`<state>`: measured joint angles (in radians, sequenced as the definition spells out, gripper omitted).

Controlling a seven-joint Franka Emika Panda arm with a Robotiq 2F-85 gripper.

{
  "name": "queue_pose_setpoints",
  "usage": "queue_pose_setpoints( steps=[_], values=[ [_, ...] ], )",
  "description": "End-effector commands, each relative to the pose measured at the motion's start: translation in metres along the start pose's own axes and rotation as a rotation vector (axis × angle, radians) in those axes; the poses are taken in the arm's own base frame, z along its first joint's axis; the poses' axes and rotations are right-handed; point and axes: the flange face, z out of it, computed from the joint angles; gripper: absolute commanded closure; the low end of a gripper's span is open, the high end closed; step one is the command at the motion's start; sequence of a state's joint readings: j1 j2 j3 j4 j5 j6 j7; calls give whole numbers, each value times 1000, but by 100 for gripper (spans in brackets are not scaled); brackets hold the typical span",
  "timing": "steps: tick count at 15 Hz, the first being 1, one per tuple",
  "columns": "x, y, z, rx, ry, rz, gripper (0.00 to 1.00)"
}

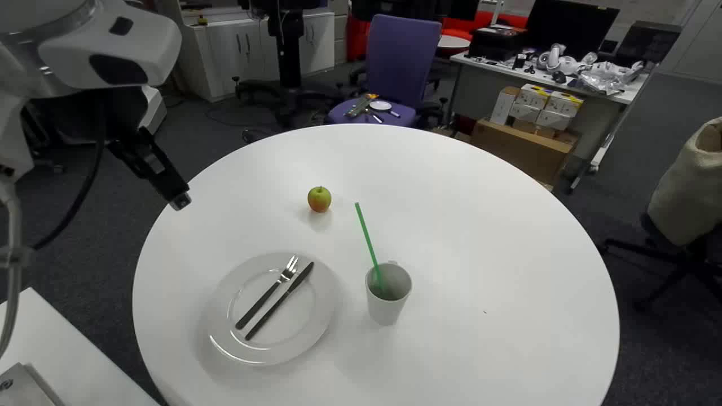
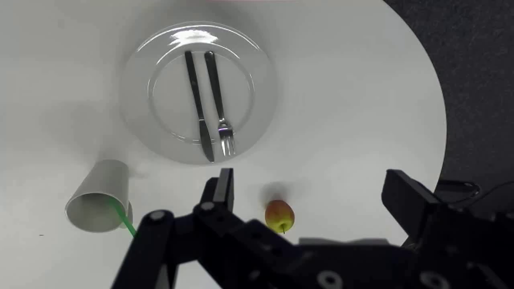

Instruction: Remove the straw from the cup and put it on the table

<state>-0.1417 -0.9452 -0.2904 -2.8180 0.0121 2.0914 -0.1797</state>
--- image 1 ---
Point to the chair with cream jacket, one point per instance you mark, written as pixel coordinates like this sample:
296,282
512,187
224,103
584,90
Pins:
685,215

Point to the small white dish on chair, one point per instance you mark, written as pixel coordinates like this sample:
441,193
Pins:
380,103

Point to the white mug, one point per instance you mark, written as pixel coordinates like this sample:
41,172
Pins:
387,288

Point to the white robot base platform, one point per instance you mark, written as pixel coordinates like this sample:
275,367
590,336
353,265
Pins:
52,364

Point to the green plastic straw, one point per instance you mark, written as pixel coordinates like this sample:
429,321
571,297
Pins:
370,247

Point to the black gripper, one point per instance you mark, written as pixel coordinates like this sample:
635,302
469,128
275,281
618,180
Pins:
148,160

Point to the white round plate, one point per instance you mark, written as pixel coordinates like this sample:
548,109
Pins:
296,326

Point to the cardboard box under desk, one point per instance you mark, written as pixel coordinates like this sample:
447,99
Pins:
536,153

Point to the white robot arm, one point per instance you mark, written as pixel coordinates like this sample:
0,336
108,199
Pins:
104,48

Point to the white desk with clutter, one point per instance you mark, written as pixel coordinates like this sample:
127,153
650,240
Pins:
596,124

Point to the black handled knife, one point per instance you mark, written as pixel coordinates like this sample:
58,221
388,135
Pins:
281,300

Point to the purple office chair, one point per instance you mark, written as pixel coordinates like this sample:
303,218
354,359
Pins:
398,63

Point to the red green apple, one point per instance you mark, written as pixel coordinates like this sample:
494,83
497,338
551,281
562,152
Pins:
318,199

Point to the black handled fork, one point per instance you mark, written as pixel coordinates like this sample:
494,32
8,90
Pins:
283,277

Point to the black computer monitor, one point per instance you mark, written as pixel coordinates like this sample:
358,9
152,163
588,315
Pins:
579,28

